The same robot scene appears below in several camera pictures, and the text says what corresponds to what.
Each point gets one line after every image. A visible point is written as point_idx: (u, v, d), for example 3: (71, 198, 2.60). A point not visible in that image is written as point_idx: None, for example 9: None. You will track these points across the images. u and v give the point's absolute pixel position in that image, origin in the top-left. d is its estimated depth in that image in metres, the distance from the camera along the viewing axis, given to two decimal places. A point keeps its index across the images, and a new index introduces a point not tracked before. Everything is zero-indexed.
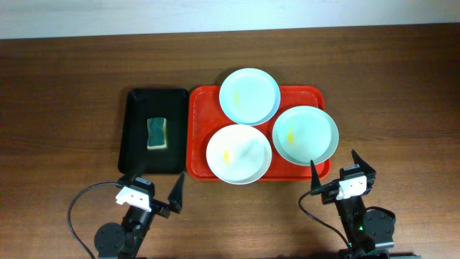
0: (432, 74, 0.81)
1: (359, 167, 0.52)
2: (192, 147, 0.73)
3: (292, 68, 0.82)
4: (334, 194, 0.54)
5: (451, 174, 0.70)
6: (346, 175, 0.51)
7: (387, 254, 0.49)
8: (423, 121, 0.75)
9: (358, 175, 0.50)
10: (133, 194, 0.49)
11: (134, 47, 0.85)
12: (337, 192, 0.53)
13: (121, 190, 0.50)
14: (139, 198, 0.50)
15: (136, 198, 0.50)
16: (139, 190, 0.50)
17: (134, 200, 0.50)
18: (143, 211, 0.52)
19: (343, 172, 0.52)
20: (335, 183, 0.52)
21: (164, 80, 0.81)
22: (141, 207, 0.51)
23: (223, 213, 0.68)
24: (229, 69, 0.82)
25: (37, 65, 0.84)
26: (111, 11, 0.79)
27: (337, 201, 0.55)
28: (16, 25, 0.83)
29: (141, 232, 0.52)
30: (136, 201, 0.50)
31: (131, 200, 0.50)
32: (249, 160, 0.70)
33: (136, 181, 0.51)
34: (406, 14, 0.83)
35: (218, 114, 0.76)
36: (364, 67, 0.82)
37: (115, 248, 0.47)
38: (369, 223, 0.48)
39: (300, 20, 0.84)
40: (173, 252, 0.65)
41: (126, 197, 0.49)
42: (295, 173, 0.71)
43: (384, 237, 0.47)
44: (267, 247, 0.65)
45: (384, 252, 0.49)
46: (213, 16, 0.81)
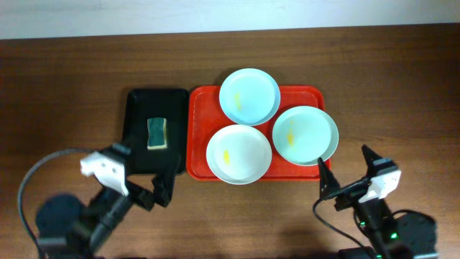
0: (432, 74, 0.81)
1: (389, 160, 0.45)
2: (192, 148, 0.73)
3: (292, 68, 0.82)
4: (356, 196, 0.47)
5: (451, 174, 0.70)
6: (378, 171, 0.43)
7: None
8: (423, 121, 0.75)
9: (392, 170, 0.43)
10: (104, 162, 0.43)
11: (134, 47, 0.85)
12: (365, 192, 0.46)
13: (91, 157, 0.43)
14: (111, 170, 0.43)
15: (107, 170, 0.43)
16: (113, 159, 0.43)
17: (103, 170, 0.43)
18: (118, 194, 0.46)
19: (374, 167, 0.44)
20: (365, 181, 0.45)
21: (164, 80, 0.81)
22: (114, 184, 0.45)
23: (223, 213, 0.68)
24: (229, 70, 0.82)
25: (37, 65, 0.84)
26: (111, 12, 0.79)
27: (357, 204, 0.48)
28: (15, 25, 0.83)
29: (107, 219, 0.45)
30: (106, 172, 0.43)
31: (101, 171, 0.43)
32: (249, 160, 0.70)
33: (111, 148, 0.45)
34: (407, 14, 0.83)
35: (218, 114, 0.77)
36: (364, 66, 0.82)
37: (65, 225, 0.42)
38: (405, 229, 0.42)
39: (300, 20, 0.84)
40: (173, 252, 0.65)
41: (95, 166, 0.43)
42: (295, 173, 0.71)
43: (424, 248, 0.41)
44: (267, 247, 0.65)
45: None
46: (213, 16, 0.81)
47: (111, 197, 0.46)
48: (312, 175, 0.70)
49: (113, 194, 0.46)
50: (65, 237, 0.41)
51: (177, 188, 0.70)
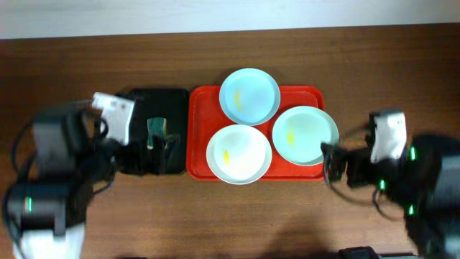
0: (431, 75, 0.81)
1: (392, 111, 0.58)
2: (192, 148, 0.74)
3: (292, 68, 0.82)
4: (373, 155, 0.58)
5: None
6: (382, 115, 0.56)
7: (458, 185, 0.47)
8: (422, 122, 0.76)
9: (394, 115, 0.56)
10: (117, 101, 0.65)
11: (134, 47, 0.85)
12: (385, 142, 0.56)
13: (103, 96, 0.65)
14: (121, 105, 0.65)
15: (117, 106, 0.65)
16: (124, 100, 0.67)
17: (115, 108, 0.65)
18: (121, 142, 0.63)
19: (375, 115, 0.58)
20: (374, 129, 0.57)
21: (165, 80, 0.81)
22: (119, 119, 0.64)
23: (223, 213, 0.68)
24: (229, 70, 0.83)
25: (36, 65, 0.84)
26: (111, 11, 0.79)
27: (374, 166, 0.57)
28: (12, 24, 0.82)
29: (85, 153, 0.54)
30: (117, 110, 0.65)
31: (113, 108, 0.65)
32: (248, 160, 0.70)
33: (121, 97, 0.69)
34: (407, 14, 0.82)
35: (218, 114, 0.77)
36: (363, 67, 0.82)
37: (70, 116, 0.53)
38: (448, 152, 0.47)
39: (300, 20, 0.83)
40: (173, 251, 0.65)
41: (106, 102, 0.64)
42: (295, 173, 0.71)
43: (448, 154, 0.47)
44: (267, 247, 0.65)
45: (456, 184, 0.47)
46: (213, 15, 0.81)
47: (112, 144, 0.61)
48: (312, 175, 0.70)
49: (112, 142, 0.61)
50: (61, 124, 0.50)
51: (176, 188, 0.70)
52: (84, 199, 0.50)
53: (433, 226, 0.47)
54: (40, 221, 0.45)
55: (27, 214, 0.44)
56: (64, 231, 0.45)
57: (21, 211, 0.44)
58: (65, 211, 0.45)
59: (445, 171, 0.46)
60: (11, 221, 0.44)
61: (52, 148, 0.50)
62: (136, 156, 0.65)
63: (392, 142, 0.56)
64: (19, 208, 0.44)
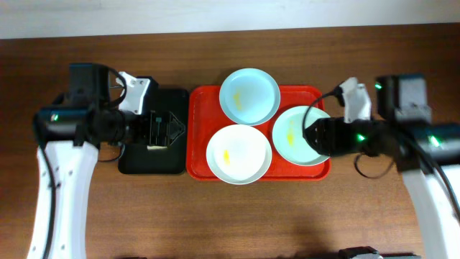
0: (430, 76, 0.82)
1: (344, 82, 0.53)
2: (193, 148, 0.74)
3: (292, 69, 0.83)
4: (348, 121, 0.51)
5: None
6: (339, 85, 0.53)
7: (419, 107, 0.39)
8: None
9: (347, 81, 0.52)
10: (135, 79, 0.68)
11: (134, 47, 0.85)
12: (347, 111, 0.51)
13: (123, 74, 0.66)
14: (139, 81, 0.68)
15: (136, 83, 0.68)
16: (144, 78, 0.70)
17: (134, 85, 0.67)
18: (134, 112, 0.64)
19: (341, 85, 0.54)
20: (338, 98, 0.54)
21: (165, 80, 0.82)
22: (137, 93, 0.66)
23: (223, 213, 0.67)
24: (229, 70, 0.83)
25: (36, 65, 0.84)
26: (111, 11, 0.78)
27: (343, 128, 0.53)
28: (12, 25, 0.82)
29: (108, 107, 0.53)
30: (136, 85, 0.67)
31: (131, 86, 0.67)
32: (249, 160, 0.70)
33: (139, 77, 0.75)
34: (408, 14, 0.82)
35: (218, 114, 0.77)
36: (362, 67, 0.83)
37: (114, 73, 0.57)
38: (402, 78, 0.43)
39: (300, 21, 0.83)
40: (173, 252, 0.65)
41: (127, 80, 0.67)
42: (295, 173, 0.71)
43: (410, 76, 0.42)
44: (268, 247, 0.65)
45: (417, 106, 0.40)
46: (213, 16, 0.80)
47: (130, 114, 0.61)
48: (313, 175, 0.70)
49: (130, 114, 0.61)
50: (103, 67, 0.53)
51: (176, 188, 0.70)
52: (106, 132, 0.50)
53: (396, 117, 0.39)
54: (66, 132, 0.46)
55: (54, 124, 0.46)
56: (81, 142, 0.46)
57: (50, 124, 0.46)
58: (83, 126, 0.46)
59: (398, 83, 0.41)
60: (42, 136, 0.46)
61: (81, 83, 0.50)
62: (146, 124, 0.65)
63: (360, 96, 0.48)
64: (49, 123, 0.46)
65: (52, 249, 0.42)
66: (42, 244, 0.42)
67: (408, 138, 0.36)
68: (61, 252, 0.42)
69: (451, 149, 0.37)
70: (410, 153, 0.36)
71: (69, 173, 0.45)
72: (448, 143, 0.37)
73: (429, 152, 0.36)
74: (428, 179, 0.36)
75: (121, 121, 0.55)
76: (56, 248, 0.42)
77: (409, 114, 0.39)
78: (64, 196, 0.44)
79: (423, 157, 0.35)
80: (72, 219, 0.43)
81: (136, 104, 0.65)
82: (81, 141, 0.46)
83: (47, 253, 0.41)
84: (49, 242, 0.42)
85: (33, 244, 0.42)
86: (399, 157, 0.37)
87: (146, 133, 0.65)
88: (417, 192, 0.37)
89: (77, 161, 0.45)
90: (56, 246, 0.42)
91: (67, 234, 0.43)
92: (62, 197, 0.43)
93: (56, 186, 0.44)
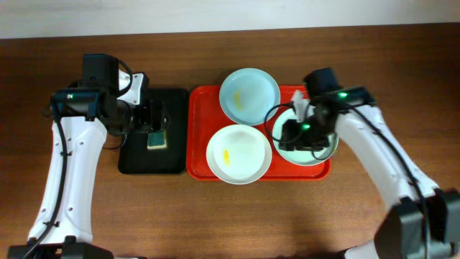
0: (430, 75, 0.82)
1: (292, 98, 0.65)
2: (193, 148, 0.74)
3: (292, 68, 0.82)
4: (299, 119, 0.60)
5: (450, 174, 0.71)
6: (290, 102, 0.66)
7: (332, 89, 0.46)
8: (422, 121, 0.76)
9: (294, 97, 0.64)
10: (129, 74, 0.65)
11: (134, 47, 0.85)
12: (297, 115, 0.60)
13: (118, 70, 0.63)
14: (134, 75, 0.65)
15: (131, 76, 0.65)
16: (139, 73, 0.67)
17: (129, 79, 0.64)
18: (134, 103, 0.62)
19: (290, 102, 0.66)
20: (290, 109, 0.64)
21: (164, 80, 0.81)
22: (135, 87, 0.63)
23: (223, 213, 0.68)
24: (229, 70, 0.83)
25: (36, 65, 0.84)
26: (111, 11, 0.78)
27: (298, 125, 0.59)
28: (12, 24, 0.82)
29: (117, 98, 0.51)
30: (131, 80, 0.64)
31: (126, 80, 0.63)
32: (249, 159, 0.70)
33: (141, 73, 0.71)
34: (407, 14, 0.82)
35: (218, 114, 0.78)
36: (362, 66, 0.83)
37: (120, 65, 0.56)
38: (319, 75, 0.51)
39: (300, 20, 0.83)
40: (173, 252, 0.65)
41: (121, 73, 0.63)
42: (295, 173, 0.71)
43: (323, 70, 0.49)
44: (268, 247, 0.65)
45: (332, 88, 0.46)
46: (213, 15, 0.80)
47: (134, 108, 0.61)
48: (312, 175, 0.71)
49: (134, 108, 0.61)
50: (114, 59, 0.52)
51: (176, 188, 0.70)
52: (115, 112, 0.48)
53: (315, 91, 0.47)
54: (80, 111, 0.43)
55: (70, 103, 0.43)
56: (93, 116, 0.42)
57: (67, 104, 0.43)
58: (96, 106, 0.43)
59: (313, 76, 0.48)
60: (56, 114, 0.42)
61: (93, 70, 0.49)
62: (146, 112, 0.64)
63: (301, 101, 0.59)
64: (65, 102, 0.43)
65: (60, 211, 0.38)
66: (52, 207, 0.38)
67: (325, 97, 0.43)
68: (68, 216, 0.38)
69: (361, 98, 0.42)
70: (329, 108, 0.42)
71: (81, 143, 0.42)
72: (359, 94, 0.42)
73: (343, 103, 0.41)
74: (346, 117, 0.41)
75: (126, 112, 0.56)
76: (64, 211, 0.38)
77: (323, 83, 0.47)
78: (75, 162, 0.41)
79: (339, 106, 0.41)
80: (82, 186, 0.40)
81: (134, 96, 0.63)
82: (94, 116, 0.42)
83: (54, 216, 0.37)
84: (59, 202, 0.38)
85: (42, 207, 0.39)
86: (326, 119, 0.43)
87: (147, 119, 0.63)
88: (343, 134, 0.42)
89: (89, 132, 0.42)
90: (64, 209, 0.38)
91: (76, 198, 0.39)
92: (73, 164, 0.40)
93: (67, 153, 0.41)
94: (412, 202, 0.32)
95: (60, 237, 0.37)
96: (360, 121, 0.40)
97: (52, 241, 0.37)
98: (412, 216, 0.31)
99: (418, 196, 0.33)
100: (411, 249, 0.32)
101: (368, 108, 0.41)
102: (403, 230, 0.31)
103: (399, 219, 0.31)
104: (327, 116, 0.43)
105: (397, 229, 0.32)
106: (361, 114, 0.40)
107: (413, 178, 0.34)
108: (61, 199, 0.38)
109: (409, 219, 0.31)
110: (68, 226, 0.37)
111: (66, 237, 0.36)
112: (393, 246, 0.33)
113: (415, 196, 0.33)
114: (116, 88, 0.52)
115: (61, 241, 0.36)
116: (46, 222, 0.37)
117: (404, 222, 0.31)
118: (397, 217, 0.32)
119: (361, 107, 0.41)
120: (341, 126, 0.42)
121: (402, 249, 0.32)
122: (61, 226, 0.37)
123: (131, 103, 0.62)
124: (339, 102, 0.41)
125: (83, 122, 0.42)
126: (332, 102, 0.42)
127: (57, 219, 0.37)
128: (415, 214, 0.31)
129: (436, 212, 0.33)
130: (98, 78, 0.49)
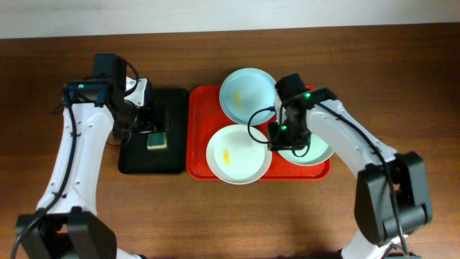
0: (430, 74, 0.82)
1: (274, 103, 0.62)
2: (193, 148, 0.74)
3: (292, 68, 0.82)
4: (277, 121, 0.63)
5: (451, 173, 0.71)
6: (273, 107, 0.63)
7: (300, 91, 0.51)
8: (422, 121, 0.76)
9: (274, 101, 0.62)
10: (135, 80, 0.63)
11: (133, 47, 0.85)
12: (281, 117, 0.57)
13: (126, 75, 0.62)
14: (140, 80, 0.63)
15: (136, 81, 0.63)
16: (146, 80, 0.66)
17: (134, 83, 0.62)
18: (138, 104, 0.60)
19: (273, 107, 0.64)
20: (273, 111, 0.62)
21: (164, 80, 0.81)
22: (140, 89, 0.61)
23: (223, 213, 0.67)
24: (229, 70, 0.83)
25: (35, 65, 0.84)
26: (111, 11, 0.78)
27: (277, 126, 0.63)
28: (11, 24, 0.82)
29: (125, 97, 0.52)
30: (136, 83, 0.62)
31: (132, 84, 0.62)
32: (249, 158, 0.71)
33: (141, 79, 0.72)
34: (407, 14, 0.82)
35: (218, 114, 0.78)
36: (363, 66, 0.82)
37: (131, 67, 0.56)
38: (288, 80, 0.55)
39: (300, 20, 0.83)
40: (173, 252, 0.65)
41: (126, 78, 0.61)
42: (295, 173, 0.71)
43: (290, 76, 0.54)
44: (268, 247, 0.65)
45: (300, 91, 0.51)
46: (213, 15, 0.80)
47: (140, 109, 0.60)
48: (313, 175, 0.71)
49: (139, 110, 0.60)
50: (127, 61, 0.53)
51: (176, 188, 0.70)
52: (122, 105, 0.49)
53: (284, 95, 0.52)
54: (90, 100, 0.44)
55: (80, 93, 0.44)
56: (102, 103, 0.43)
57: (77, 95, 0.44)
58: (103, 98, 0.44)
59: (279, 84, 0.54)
60: (67, 101, 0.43)
61: (103, 67, 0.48)
62: (149, 113, 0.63)
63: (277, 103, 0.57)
64: (76, 91, 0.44)
65: (68, 185, 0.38)
66: (60, 180, 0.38)
67: (295, 100, 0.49)
68: (76, 190, 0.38)
69: (325, 96, 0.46)
70: (299, 110, 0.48)
71: (90, 126, 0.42)
72: (323, 94, 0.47)
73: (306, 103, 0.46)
74: (312, 111, 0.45)
75: (131, 111, 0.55)
76: (72, 185, 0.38)
77: (292, 88, 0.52)
78: (85, 142, 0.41)
79: (306, 106, 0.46)
80: (89, 165, 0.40)
81: (138, 96, 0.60)
82: (103, 103, 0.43)
83: (63, 188, 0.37)
84: (67, 176, 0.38)
85: (50, 181, 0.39)
86: (298, 119, 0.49)
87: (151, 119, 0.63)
88: (313, 127, 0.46)
89: (98, 116, 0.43)
90: (72, 183, 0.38)
91: (83, 175, 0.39)
92: (82, 143, 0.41)
93: (77, 134, 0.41)
94: (377, 167, 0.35)
95: (67, 207, 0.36)
96: (323, 111, 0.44)
97: (60, 211, 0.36)
98: (376, 179, 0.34)
99: (382, 162, 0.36)
100: (384, 213, 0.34)
101: (330, 101, 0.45)
102: (374, 196, 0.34)
103: (367, 185, 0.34)
104: (298, 116, 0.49)
105: (367, 196, 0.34)
106: (323, 106, 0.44)
107: (375, 147, 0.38)
108: (70, 173, 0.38)
109: (375, 183, 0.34)
110: (76, 198, 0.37)
111: (72, 207, 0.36)
112: (369, 216, 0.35)
113: (380, 162, 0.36)
114: (123, 85, 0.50)
115: (67, 211, 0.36)
116: (54, 193, 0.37)
117: (371, 186, 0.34)
118: (364, 184, 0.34)
119: (325, 101, 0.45)
120: (310, 121, 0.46)
121: (377, 215, 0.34)
122: (69, 197, 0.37)
123: (135, 103, 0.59)
124: (306, 103, 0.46)
125: (91, 108, 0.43)
126: (301, 103, 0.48)
127: (65, 191, 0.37)
128: (379, 177, 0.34)
129: (402, 175, 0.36)
130: (108, 74, 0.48)
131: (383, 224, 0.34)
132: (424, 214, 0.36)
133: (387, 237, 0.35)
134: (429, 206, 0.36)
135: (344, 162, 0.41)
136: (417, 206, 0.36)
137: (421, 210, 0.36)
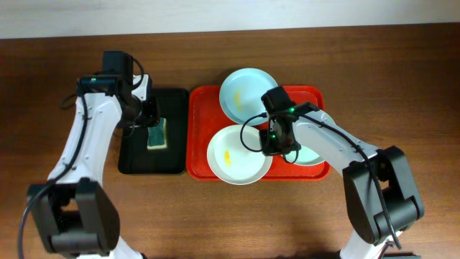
0: (430, 74, 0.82)
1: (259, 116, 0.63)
2: (192, 148, 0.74)
3: (292, 68, 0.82)
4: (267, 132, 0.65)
5: (450, 173, 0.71)
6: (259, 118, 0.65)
7: (284, 104, 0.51)
8: (422, 121, 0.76)
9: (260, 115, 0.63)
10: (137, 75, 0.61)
11: (133, 47, 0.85)
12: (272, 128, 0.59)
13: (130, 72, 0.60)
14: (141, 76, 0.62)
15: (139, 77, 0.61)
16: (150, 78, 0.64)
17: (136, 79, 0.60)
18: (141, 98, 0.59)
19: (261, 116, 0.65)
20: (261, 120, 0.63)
21: (164, 80, 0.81)
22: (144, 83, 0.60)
23: (224, 213, 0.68)
24: (229, 70, 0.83)
25: (35, 65, 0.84)
26: (111, 11, 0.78)
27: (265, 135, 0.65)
28: (13, 24, 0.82)
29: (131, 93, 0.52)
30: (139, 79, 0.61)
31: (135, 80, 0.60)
32: (249, 160, 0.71)
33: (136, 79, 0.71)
34: (406, 14, 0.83)
35: (218, 114, 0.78)
36: (363, 67, 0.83)
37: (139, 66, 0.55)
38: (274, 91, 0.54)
39: (300, 21, 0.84)
40: (172, 252, 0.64)
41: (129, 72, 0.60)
42: (295, 173, 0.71)
43: (275, 90, 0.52)
44: (267, 247, 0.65)
45: (284, 103, 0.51)
46: (213, 15, 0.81)
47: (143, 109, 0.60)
48: (312, 175, 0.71)
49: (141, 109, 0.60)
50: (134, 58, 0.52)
51: (177, 188, 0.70)
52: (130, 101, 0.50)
53: (271, 108, 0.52)
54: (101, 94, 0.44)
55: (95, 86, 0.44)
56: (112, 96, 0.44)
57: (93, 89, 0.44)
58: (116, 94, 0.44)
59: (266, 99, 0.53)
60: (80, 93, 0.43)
61: (111, 62, 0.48)
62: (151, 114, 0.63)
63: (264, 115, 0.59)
64: (88, 85, 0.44)
65: (78, 158, 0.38)
66: (71, 154, 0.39)
67: (281, 114, 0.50)
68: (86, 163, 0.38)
69: (308, 109, 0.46)
70: (287, 124, 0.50)
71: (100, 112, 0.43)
72: (307, 108, 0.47)
73: (290, 116, 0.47)
74: (297, 124, 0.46)
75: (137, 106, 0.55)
76: (81, 158, 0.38)
77: (277, 101, 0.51)
78: (95, 124, 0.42)
79: (292, 120, 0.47)
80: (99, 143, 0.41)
81: (143, 91, 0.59)
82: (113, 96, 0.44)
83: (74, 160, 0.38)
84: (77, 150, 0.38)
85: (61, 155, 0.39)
86: (286, 132, 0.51)
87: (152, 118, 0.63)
88: (300, 136, 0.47)
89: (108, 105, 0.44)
90: (82, 157, 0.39)
91: (94, 152, 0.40)
92: (93, 124, 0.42)
93: (88, 117, 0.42)
94: (361, 164, 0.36)
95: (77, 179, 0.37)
96: (307, 121, 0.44)
97: (69, 182, 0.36)
98: (361, 175, 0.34)
99: (364, 158, 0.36)
100: (374, 209, 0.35)
101: (313, 112, 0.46)
102: (361, 193, 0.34)
103: (352, 182, 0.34)
104: (285, 130, 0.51)
105: (355, 193, 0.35)
106: (307, 116, 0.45)
107: (357, 146, 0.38)
108: (80, 148, 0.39)
109: (360, 179, 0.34)
110: (85, 170, 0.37)
111: (81, 178, 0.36)
112: (360, 214, 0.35)
113: (363, 160, 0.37)
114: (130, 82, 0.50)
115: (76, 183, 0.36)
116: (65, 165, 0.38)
117: (356, 183, 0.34)
118: (350, 181, 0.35)
119: (308, 113, 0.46)
120: (297, 129, 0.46)
121: (369, 211, 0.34)
122: (78, 169, 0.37)
123: (139, 98, 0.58)
124: (292, 116, 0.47)
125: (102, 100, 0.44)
126: (287, 118, 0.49)
127: (75, 164, 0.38)
128: (362, 173, 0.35)
129: (388, 170, 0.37)
130: (117, 70, 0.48)
131: (374, 221, 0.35)
132: (416, 208, 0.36)
133: (382, 236, 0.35)
134: (419, 199, 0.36)
135: (331, 163, 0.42)
136: (408, 201, 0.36)
137: (413, 206, 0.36)
